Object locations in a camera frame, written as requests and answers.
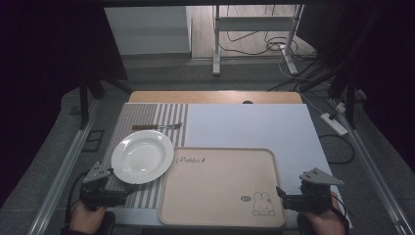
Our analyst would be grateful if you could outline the white plate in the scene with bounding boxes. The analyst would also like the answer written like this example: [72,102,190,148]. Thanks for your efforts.
[111,129,175,185]

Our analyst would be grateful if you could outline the black cable loop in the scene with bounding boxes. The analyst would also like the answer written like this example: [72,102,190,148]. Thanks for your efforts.
[317,133,356,165]

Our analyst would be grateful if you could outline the aluminium rail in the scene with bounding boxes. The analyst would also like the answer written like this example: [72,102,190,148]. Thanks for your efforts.
[332,97,415,235]
[26,99,101,235]

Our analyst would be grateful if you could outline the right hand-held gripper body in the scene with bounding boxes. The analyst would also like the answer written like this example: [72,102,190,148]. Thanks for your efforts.
[281,167,345,214]

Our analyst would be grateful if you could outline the wooden table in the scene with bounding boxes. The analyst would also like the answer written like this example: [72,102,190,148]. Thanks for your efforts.
[128,90,303,105]

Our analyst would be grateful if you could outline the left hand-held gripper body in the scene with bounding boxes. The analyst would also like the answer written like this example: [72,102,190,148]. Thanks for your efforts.
[78,162,129,211]

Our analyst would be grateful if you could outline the black floor cables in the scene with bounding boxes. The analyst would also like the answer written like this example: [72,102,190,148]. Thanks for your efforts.
[217,4,316,63]

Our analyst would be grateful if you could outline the fork with wooden handle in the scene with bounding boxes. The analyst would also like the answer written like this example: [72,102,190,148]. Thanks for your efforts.
[131,121,183,132]

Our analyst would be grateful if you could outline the white desk frame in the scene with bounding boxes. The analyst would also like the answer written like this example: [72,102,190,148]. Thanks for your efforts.
[211,4,305,77]

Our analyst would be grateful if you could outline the black rectangular frame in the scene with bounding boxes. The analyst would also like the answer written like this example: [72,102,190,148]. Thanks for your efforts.
[80,129,106,153]

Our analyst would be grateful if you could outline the person's right hand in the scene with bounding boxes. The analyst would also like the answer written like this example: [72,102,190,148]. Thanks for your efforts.
[305,209,345,235]

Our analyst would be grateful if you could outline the grey striped placemat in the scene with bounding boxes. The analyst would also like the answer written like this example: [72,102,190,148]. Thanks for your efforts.
[102,103,190,211]

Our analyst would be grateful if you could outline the beige tray with rabbit print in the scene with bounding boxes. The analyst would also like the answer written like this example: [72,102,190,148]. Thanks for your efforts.
[158,147,288,229]

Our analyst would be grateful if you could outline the white power strip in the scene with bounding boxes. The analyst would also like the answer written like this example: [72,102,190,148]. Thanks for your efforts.
[319,112,349,137]

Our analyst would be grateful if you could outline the black metal stand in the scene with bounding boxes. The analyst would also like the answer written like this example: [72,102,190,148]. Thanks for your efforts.
[78,63,133,130]
[328,62,368,129]

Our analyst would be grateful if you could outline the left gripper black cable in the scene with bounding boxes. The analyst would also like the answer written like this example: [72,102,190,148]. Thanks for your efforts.
[64,170,90,228]

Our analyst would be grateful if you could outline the person's left hand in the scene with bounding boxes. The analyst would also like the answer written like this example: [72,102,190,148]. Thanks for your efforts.
[69,200,108,235]

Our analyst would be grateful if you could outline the white board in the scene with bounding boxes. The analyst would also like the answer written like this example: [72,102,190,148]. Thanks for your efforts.
[111,103,354,229]

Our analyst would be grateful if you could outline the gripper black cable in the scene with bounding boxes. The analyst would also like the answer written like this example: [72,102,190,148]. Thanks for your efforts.
[330,191,348,229]
[64,170,90,228]

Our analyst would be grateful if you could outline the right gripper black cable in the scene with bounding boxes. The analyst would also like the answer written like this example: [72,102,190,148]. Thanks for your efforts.
[330,191,348,229]

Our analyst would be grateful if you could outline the white cabinet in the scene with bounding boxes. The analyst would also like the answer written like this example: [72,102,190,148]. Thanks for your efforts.
[104,6,193,56]

